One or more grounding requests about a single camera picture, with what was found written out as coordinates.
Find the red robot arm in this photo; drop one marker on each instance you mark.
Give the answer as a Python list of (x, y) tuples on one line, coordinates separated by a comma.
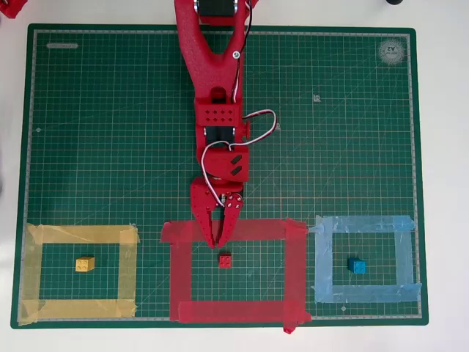
[(199, 58)]

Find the idle red robot arm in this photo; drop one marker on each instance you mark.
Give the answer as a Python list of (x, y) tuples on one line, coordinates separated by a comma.
[(12, 7)]

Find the blue tape square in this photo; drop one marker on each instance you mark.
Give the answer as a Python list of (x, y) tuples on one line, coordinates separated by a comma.
[(322, 256)]

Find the yellow tape square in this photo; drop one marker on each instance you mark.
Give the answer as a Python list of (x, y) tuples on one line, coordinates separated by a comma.
[(80, 233)]

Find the blue toy brick cube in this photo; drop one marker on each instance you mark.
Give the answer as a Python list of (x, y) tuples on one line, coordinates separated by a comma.
[(357, 266)]

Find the yellow toy brick cube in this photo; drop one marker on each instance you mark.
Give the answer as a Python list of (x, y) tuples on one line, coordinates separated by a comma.
[(84, 264)]

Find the red tape square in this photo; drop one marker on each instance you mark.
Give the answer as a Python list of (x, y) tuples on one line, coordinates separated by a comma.
[(179, 275)]

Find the red toy brick cube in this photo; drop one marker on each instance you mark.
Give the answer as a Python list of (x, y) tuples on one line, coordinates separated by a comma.
[(225, 261)]

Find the green cutting mat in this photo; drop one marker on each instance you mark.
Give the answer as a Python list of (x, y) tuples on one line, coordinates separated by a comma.
[(110, 146)]

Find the small black round object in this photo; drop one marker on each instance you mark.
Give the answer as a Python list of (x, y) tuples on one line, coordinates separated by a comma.
[(394, 1)]

